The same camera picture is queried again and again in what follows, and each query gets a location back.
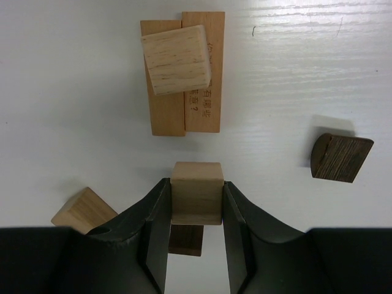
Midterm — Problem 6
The thin light wood plank block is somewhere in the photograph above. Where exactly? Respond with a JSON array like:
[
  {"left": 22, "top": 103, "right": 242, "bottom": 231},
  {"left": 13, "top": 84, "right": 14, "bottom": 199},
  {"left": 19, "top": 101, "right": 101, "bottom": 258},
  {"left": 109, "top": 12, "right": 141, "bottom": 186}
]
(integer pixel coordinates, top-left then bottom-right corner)
[{"left": 51, "top": 187, "right": 118, "bottom": 234}]

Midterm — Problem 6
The plain long light wood block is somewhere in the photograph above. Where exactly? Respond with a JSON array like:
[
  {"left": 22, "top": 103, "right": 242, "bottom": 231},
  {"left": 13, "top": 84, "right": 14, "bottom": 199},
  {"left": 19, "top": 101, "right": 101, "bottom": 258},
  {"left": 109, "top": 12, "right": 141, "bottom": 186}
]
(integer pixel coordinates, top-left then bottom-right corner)
[{"left": 140, "top": 20, "right": 186, "bottom": 137}]

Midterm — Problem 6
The engraved long light wood block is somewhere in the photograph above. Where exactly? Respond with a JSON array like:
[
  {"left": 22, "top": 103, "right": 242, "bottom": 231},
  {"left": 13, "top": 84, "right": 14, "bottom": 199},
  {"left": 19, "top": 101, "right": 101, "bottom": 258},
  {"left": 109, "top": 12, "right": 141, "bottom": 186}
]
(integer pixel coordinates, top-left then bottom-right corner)
[{"left": 182, "top": 12, "right": 225, "bottom": 133}]

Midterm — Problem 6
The dark wood arch block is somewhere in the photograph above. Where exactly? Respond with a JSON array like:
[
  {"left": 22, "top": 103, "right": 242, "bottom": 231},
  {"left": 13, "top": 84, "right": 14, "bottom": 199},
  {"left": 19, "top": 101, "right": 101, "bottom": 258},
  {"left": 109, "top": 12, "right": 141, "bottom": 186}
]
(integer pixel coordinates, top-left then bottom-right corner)
[{"left": 168, "top": 225, "right": 204, "bottom": 257}]

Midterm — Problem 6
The small light wood cube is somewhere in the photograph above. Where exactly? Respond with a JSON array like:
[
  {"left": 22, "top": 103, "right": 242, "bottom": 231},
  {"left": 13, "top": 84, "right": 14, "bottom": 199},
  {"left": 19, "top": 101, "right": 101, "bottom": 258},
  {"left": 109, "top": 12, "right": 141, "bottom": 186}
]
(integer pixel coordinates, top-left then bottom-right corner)
[{"left": 170, "top": 162, "right": 224, "bottom": 225}]

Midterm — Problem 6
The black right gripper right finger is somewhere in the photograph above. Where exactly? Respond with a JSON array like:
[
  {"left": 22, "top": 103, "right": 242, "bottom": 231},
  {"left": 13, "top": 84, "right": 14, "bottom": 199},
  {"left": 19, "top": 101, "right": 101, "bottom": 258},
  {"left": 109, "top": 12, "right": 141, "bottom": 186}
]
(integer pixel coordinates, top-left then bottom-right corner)
[{"left": 223, "top": 181, "right": 311, "bottom": 293}]

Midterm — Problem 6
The dark wood cube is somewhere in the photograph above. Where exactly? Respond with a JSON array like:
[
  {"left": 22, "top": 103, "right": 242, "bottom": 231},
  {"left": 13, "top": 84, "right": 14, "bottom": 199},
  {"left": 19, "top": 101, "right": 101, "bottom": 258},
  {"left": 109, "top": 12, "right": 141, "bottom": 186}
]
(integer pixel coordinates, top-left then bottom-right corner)
[{"left": 311, "top": 133, "right": 374, "bottom": 183}]

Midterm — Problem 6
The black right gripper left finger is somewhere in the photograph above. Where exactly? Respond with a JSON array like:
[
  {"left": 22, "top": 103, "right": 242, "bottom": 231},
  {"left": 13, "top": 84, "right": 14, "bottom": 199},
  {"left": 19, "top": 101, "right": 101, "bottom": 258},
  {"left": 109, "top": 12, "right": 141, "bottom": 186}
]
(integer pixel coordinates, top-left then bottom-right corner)
[{"left": 82, "top": 178, "right": 171, "bottom": 293}]

